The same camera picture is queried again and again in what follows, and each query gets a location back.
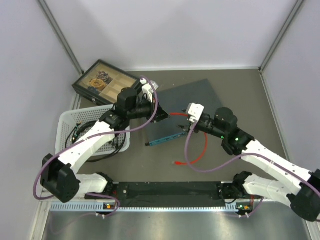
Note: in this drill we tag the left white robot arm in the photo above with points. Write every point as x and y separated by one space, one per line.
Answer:
59 173

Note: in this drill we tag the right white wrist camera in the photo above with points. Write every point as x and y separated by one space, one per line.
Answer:
194 111

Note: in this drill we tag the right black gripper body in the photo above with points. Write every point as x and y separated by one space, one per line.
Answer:
206 125

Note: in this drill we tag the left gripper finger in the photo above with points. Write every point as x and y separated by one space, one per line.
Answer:
161 112
160 117

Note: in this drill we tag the white perforated plastic basket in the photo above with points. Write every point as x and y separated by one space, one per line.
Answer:
69 119

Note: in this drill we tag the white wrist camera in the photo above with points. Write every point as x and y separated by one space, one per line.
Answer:
148 88
194 111

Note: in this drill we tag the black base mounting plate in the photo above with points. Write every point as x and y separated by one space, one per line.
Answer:
194 194

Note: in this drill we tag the black compartment jewelry box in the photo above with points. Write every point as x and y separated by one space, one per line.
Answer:
102 83

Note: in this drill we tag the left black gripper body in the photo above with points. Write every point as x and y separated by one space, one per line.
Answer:
146 109

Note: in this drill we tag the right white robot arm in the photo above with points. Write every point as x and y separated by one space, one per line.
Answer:
292 185

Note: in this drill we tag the white slotted cable duct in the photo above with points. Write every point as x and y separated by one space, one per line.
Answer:
106 207

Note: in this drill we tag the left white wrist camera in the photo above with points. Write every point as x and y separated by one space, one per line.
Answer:
148 88

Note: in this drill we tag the aluminium frame rail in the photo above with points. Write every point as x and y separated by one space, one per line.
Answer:
253 185

